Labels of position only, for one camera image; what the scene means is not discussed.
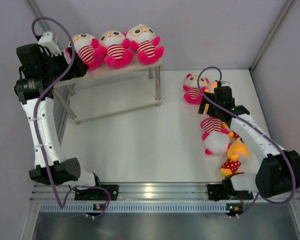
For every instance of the wall corner metal strip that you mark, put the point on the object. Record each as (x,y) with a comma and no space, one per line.
(37,13)
(275,27)

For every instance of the aluminium rail base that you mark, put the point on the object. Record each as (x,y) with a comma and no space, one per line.
(141,192)

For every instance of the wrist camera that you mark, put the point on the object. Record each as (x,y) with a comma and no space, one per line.
(49,39)
(226,84)

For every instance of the orange plush middle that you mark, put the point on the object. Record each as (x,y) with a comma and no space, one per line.
(228,131)

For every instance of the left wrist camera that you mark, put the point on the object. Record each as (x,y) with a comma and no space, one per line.
(49,39)

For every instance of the pink panda plush with glasses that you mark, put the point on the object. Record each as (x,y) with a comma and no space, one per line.
(145,43)

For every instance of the pink panda plush face down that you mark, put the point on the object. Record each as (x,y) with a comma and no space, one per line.
(87,48)

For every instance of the white two-tier shelf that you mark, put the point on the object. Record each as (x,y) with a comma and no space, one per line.
(106,91)

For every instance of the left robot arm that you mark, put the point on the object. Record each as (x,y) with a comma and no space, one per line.
(50,164)

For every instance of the orange plush top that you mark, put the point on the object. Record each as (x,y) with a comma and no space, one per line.
(210,88)

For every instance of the wall corner metal strip left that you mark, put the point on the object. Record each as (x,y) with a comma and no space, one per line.
(37,13)

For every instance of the black mount plate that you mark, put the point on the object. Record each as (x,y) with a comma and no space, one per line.
(91,194)
(216,192)

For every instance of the wall corner metal strip right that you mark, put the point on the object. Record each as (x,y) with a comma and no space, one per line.
(275,27)

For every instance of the grey slotted cable duct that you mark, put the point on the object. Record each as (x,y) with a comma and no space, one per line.
(150,207)

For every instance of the pink panda plush top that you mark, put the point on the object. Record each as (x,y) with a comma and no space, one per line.
(193,85)

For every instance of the left black mount plate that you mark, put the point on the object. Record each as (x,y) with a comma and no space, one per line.
(91,194)

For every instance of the orange plush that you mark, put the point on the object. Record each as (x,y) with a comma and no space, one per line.
(210,88)
(237,154)
(228,131)

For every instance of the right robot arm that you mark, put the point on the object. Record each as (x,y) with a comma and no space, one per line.
(279,169)

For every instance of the orange plush bottom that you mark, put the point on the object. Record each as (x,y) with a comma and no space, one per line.
(237,154)

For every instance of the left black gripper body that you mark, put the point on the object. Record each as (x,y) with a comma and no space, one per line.
(54,65)

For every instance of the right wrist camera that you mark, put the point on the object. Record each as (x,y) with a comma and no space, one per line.
(226,84)

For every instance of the right black mount plate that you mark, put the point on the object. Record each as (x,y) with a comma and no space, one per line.
(216,192)

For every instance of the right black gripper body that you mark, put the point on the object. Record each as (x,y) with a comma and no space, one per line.
(212,109)

